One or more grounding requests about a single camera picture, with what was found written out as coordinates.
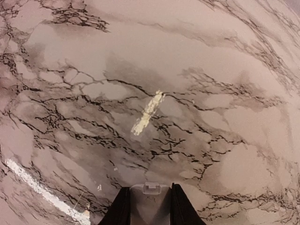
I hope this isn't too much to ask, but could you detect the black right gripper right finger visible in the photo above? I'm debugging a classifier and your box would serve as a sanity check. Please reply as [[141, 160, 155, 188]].
[[170, 183, 206, 225]]

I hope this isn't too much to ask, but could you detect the white battery cover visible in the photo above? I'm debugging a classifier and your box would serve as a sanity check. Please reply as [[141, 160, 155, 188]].
[[130, 182, 171, 225]]

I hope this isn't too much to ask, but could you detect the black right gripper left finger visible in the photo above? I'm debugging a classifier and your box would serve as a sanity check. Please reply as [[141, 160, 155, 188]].
[[98, 187, 131, 225]]

